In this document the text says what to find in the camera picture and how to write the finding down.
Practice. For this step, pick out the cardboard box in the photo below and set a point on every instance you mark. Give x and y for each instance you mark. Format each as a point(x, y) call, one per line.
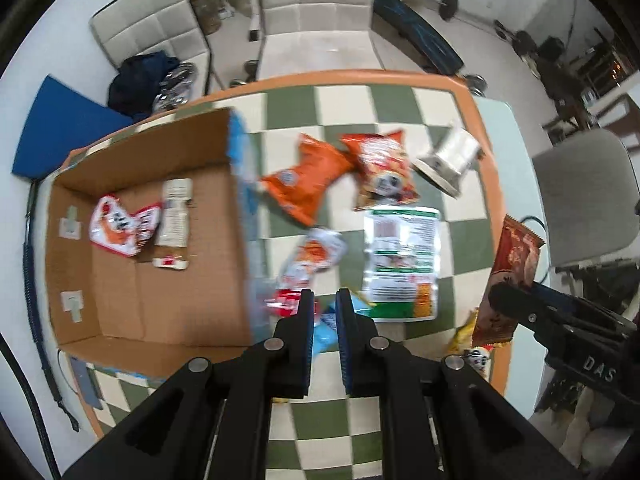
point(165, 305)

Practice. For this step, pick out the black weight bench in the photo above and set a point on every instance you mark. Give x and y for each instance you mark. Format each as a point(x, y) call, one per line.
point(420, 30)

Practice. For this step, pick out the black barbell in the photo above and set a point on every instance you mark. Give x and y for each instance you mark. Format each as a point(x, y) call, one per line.
point(450, 6)

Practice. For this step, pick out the green white checkered tablecloth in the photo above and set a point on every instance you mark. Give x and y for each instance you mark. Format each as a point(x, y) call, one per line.
point(335, 110)

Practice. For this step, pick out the silver foil bag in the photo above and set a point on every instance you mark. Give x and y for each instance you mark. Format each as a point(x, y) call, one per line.
point(175, 85)

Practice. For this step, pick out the orange white snack packet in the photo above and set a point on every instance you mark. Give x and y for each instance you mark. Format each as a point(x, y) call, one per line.
point(310, 260)

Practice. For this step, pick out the white printed snack packet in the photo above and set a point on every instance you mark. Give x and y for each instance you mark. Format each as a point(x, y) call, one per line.
point(174, 217)

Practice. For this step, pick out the beige padded chair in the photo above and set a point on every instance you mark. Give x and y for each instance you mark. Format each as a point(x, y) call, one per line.
point(150, 25)
point(320, 25)

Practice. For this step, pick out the small red white packet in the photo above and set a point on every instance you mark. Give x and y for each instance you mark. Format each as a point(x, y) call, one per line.
point(170, 262)

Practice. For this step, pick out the green white snack packet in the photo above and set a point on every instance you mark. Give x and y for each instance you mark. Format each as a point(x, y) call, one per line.
point(402, 265)

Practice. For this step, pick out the grey chair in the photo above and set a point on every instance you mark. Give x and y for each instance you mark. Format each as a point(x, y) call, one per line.
point(585, 195)

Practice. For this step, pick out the plain orange snack bag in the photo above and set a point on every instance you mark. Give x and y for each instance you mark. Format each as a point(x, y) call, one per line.
point(305, 182)

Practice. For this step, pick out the blue mat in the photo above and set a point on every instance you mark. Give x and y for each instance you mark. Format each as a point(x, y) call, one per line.
point(65, 130)

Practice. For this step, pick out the small panda snack packet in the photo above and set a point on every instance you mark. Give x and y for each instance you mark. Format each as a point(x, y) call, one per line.
point(479, 359)

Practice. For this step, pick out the white tape roll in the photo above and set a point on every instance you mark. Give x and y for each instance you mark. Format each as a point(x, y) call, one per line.
point(450, 160)

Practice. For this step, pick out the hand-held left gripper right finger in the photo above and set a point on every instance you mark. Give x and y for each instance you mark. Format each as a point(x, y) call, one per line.
point(344, 320)

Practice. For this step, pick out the brown red snack packet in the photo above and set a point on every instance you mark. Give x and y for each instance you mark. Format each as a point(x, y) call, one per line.
point(507, 265)

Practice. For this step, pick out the red white snack packet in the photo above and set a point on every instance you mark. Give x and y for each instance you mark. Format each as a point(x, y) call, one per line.
point(120, 230)

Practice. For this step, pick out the dark blue clothing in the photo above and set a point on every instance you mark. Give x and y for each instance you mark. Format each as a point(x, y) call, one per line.
point(142, 82)

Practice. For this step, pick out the blue snack packet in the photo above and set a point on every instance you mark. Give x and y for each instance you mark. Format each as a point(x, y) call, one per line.
point(325, 330)

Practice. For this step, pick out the yellow snack packet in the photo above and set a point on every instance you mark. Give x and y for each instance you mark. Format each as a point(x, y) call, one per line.
point(462, 335)

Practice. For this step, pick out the orange panda snack bag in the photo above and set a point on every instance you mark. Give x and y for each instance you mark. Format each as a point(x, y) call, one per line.
point(382, 170)

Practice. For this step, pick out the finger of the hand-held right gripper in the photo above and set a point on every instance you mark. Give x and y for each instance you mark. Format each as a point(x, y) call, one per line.
point(557, 300)
point(510, 302)

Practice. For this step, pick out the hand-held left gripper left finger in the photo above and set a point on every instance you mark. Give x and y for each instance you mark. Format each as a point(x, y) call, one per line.
point(310, 312)

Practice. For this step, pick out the black dumbbell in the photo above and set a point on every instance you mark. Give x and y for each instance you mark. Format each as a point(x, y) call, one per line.
point(475, 84)
point(245, 72)

